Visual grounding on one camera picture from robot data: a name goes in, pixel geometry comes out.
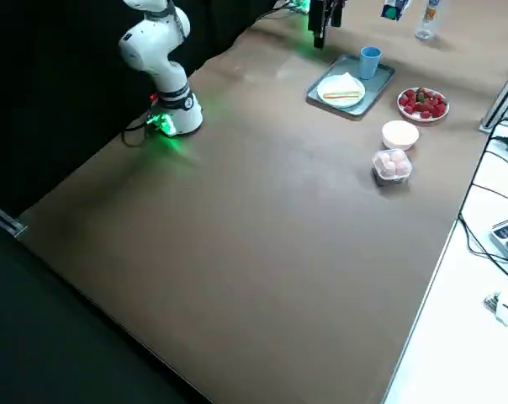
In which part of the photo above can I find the white plate of strawberries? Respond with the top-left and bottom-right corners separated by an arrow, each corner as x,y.
396,87 -> 451,123

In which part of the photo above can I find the light blue round plate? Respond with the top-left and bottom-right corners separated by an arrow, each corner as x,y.
316,74 -> 367,109

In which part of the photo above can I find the clear plastic egg container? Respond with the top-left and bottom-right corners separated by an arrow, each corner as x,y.
372,148 -> 414,185

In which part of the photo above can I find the clear bottle with blue lid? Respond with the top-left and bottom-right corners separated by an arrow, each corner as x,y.
414,0 -> 442,41

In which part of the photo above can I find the triangular toy sandwich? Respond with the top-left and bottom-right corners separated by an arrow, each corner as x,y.
322,72 -> 363,102

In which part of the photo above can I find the aluminium frame post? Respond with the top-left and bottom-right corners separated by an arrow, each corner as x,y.
479,58 -> 508,134

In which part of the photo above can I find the white power adapter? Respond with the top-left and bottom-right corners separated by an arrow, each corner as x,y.
484,290 -> 508,329

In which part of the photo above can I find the teal rectangular tray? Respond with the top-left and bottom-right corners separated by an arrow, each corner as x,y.
306,53 -> 396,118

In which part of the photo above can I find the aluminium frame rail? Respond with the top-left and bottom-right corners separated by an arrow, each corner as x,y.
0,197 -> 28,239

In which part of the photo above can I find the blue cup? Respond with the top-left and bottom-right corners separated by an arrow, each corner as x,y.
360,46 -> 382,80

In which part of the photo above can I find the black cable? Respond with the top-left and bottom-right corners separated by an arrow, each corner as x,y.
458,125 -> 508,270
121,117 -> 154,148

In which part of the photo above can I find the pink bowl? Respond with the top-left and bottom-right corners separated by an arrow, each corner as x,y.
381,120 -> 420,152

